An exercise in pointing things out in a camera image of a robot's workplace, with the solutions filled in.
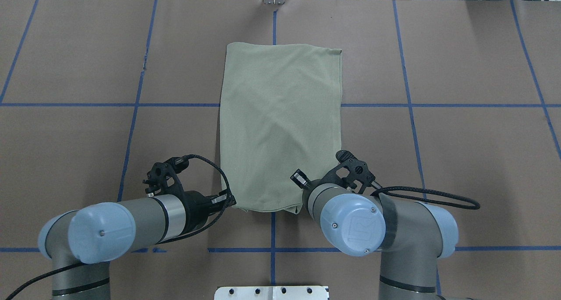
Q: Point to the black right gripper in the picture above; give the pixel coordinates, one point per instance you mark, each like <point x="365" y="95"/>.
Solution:
<point x="300" y="179"/>

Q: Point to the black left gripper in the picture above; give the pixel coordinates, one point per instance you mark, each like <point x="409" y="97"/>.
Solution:
<point x="196" y="206"/>

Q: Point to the olive green long-sleeve shirt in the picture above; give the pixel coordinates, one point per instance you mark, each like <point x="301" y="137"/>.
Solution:
<point x="280" y="110"/>

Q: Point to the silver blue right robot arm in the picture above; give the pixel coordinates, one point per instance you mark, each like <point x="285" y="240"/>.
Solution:
<point x="358" y="218"/>

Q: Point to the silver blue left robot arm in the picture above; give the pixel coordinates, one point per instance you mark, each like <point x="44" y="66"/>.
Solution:
<point x="82" y="243"/>

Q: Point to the white central pedestal column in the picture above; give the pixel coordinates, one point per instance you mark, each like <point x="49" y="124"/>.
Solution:
<point x="272" y="293"/>

